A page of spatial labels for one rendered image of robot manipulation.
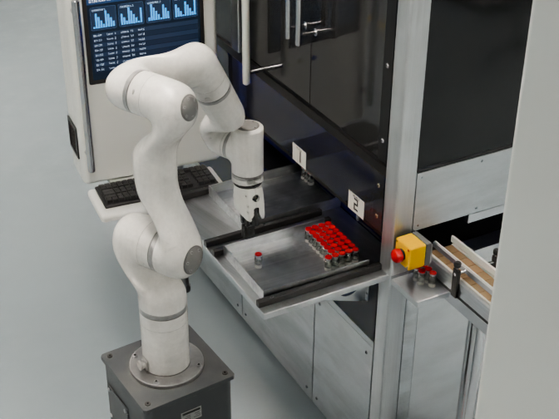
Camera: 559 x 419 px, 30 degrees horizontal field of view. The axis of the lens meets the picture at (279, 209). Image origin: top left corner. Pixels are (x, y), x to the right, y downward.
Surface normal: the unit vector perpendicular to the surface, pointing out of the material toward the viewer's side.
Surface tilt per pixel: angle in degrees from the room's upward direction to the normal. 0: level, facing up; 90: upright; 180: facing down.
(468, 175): 90
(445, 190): 90
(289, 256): 0
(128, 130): 90
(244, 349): 0
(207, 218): 0
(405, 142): 90
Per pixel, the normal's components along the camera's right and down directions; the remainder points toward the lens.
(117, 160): 0.40, 0.48
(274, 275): 0.00, -0.85
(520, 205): -0.88, 0.24
